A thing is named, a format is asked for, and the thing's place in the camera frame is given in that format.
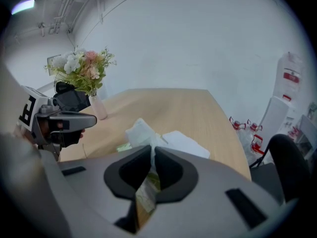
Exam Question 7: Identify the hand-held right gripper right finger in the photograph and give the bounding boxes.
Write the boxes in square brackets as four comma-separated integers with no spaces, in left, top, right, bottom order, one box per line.
[154,146,199,204]

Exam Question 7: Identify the ceiling pipes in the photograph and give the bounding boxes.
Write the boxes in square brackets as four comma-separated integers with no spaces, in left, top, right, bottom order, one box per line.
[37,0,105,37]

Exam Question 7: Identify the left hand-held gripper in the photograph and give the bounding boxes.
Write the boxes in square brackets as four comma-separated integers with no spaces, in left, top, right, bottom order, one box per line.
[15,85,98,162]

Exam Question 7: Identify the grey wall box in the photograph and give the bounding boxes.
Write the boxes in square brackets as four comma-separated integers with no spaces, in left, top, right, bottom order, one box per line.
[46,54,62,77]

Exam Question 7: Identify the white wet wipe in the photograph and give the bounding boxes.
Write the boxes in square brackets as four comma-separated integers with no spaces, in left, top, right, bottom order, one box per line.
[125,118,164,170]

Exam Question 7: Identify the white panel board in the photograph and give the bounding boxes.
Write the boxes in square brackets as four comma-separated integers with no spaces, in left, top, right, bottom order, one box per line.
[257,95,290,156]

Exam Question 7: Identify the artificial flower bouquet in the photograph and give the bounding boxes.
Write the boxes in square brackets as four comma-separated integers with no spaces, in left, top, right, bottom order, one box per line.
[44,46,117,98]

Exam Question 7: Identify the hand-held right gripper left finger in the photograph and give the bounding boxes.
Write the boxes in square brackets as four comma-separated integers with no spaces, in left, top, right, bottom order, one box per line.
[103,144,152,200]

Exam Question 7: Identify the black office chair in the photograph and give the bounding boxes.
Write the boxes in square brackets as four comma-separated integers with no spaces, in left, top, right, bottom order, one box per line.
[249,133,312,204]

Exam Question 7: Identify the pale pink vase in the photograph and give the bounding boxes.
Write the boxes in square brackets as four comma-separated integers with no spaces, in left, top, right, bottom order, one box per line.
[88,94,108,120]

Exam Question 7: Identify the ceiling light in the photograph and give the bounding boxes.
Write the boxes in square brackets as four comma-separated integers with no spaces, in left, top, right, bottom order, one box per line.
[10,0,36,16]

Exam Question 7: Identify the white cabinet with red labels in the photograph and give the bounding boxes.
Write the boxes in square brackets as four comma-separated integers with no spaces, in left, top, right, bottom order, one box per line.
[271,51,305,110]

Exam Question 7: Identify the green and white wipe pack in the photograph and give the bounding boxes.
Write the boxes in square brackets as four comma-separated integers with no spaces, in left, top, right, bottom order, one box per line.
[116,130,211,227]

